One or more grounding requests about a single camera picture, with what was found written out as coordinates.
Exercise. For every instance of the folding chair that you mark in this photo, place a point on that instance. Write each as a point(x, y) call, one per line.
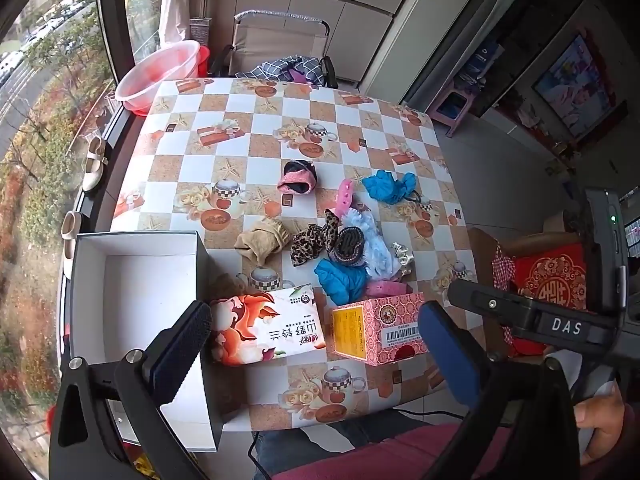
point(280, 45)

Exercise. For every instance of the framed wall picture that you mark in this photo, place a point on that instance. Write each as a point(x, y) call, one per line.
point(575, 85)

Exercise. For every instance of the red patterned cushion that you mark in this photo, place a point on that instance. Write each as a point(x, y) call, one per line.
point(550, 280)

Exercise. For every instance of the white box with dark sides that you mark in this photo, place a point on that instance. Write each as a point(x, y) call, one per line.
point(130, 300)

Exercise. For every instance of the pink plastic basin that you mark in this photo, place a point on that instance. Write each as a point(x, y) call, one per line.
point(150, 80)

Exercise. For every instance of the orange floral tissue pack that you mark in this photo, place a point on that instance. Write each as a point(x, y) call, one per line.
point(270, 330)

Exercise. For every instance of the checkered printed tablecloth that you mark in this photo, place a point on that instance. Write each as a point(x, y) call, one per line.
point(260, 125)

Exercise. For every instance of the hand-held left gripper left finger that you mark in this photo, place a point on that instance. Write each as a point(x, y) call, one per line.
point(180, 350)

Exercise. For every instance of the beige shoe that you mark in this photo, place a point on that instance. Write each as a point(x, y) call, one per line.
point(70, 240)
point(95, 165)

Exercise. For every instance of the beige cabinet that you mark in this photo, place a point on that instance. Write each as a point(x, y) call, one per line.
point(320, 10)

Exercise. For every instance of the red white checkered cloth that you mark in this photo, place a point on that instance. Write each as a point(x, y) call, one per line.
point(502, 265)

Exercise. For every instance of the pink black knitted pouch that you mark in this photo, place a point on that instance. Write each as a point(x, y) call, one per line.
point(295, 178)

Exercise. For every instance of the dark shelf unit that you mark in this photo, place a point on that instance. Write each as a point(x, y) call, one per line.
point(500, 35)

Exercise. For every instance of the pink foam sponge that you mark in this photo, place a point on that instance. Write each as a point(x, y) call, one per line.
point(387, 288)

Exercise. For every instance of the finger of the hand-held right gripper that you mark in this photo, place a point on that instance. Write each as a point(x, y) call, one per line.
point(480, 297)
point(517, 330)

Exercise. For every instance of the dark purple crochet knit piece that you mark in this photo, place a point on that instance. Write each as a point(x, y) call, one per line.
point(350, 245)

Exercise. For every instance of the person's right hand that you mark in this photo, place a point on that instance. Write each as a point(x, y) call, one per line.
point(600, 425)

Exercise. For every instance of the light blue fluffy duster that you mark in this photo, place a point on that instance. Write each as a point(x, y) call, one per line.
point(377, 255)

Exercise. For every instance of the red plastic tub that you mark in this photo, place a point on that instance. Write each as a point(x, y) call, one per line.
point(51, 417)

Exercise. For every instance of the red plastic basin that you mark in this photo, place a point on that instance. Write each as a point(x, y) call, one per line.
point(204, 62)

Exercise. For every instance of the blue scrunchie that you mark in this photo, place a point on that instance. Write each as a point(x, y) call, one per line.
point(385, 185)
point(340, 280)

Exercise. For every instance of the purple plastic stool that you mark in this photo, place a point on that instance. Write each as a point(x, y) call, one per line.
point(440, 107)

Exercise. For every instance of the plaid cloth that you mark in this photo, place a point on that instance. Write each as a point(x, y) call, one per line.
point(280, 67)

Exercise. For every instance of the pink patterned carton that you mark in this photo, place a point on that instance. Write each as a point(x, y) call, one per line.
point(380, 320)

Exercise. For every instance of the white curtain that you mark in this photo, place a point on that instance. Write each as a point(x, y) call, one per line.
point(172, 0)

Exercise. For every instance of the grey brush with pole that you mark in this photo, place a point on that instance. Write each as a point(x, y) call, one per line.
point(199, 30)

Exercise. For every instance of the leopard print scrunchie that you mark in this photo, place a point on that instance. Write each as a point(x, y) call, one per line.
point(306, 245)

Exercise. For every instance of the person's maroon sweater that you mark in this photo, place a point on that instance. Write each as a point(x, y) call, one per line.
point(425, 452)

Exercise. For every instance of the white perforated foam piece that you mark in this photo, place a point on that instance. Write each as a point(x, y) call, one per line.
point(402, 260)

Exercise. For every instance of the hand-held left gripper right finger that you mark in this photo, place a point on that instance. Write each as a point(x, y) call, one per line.
point(450, 355)

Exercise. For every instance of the beige stocking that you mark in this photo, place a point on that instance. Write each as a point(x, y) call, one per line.
point(262, 240)

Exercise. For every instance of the brown armchair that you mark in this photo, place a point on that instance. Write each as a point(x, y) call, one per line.
point(482, 260)

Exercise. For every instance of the leopard print hair bow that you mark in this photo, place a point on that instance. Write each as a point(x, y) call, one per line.
point(330, 227)

